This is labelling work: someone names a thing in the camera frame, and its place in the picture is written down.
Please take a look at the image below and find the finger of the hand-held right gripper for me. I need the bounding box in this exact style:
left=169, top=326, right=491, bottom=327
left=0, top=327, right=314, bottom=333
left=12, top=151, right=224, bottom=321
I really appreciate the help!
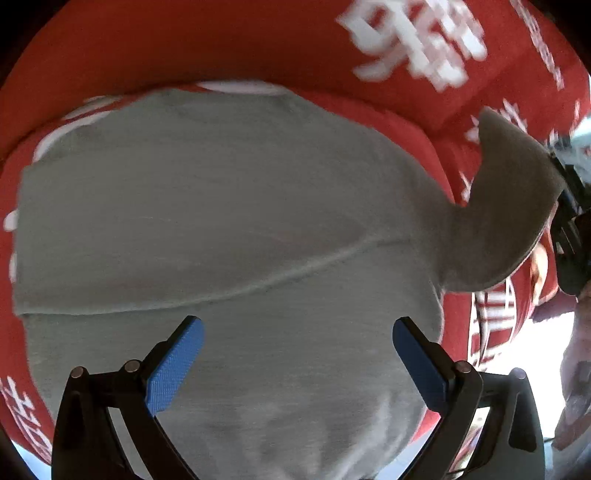
left=549, top=135, right=591, bottom=220

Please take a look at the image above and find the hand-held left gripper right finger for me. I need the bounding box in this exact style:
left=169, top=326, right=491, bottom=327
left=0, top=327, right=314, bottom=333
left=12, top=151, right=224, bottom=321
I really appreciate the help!
left=392, top=316, right=546, bottom=480

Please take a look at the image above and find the red printed blanket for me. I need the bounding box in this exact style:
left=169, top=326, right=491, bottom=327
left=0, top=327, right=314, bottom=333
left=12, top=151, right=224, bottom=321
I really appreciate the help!
left=0, top=0, right=591, bottom=468

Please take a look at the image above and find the grey small garment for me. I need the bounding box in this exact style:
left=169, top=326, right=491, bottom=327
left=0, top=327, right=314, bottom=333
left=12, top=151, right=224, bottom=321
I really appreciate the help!
left=11, top=88, right=567, bottom=480

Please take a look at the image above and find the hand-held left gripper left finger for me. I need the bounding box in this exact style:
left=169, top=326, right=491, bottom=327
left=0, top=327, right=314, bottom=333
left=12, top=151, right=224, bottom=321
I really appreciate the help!
left=52, top=316, right=205, bottom=480

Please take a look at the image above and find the person's right forearm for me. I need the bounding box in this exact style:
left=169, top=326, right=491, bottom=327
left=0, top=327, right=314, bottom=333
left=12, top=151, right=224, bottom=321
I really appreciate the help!
left=553, top=295, right=591, bottom=454

